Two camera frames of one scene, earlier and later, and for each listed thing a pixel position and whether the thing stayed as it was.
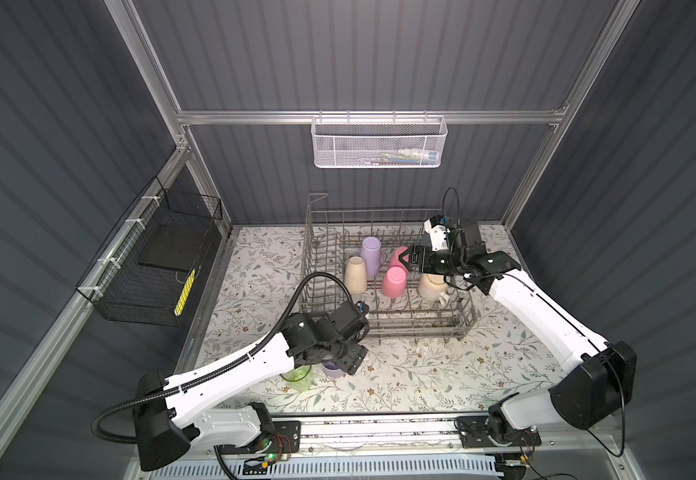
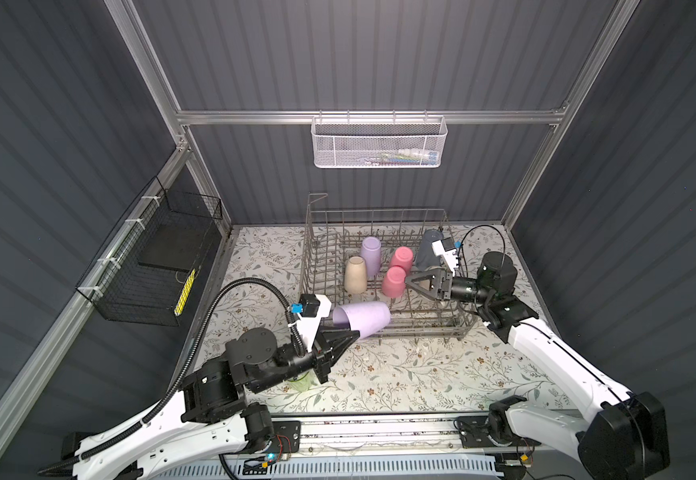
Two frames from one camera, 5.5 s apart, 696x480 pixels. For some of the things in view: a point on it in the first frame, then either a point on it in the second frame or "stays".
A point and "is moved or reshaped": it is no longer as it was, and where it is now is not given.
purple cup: [333, 370] is moved or reshaped
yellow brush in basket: [185, 294] stays
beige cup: [355, 275] stays
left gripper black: [355, 357] -> [330, 338]
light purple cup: [370, 250] stays
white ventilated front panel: [335, 469] stays
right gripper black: [424, 252] -> [443, 285]
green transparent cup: [299, 378] stays
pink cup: [394, 281] stays
